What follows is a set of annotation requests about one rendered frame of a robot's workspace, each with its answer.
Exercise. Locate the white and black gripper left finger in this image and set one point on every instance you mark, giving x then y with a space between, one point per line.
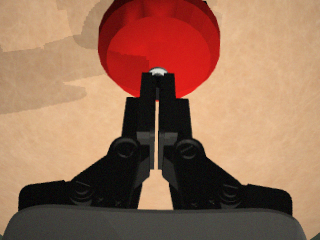
110 181

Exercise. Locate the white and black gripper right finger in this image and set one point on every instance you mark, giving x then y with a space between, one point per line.
202 184

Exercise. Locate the red bell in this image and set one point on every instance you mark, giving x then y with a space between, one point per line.
172 36

